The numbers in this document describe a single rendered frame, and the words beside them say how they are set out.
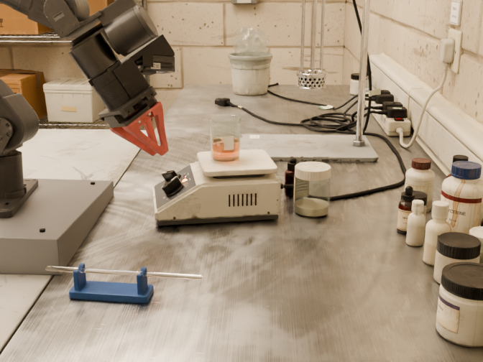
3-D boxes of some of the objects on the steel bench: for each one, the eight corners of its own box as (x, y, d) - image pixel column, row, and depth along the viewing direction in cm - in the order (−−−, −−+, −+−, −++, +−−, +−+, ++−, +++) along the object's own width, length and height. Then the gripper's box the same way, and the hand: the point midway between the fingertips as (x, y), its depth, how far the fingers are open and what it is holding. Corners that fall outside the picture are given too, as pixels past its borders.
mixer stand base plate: (236, 160, 140) (236, 155, 140) (240, 137, 159) (240, 133, 159) (379, 161, 139) (379, 156, 139) (365, 138, 158) (365, 134, 158)
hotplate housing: (155, 228, 104) (153, 179, 101) (152, 201, 116) (151, 156, 114) (294, 220, 107) (295, 173, 105) (277, 195, 119) (277, 151, 117)
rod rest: (68, 299, 82) (65, 272, 81) (77, 286, 85) (76, 261, 84) (146, 304, 81) (146, 277, 79) (154, 291, 84) (153, 265, 83)
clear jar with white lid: (336, 210, 112) (338, 164, 109) (318, 221, 107) (320, 174, 104) (305, 203, 115) (306, 159, 112) (286, 213, 110) (287, 167, 108)
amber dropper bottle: (296, 198, 118) (297, 160, 115) (281, 195, 119) (282, 158, 117) (302, 193, 120) (304, 156, 118) (287, 190, 121) (288, 154, 119)
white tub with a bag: (231, 88, 224) (231, 24, 218) (274, 89, 222) (274, 24, 216) (225, 95, 211) (224, 27, 204) (269, 97, 209) (270, 28, 202)
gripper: (75, 85, 102) (132, 166, 107) (96, 78, 93) (157, 166, 99) (108, 62, 105) (163, 141, 110) (133, 52, 96) (190, 139, 101)
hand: (157, 149), depth 104 cm, fingers open, 3 cm apart
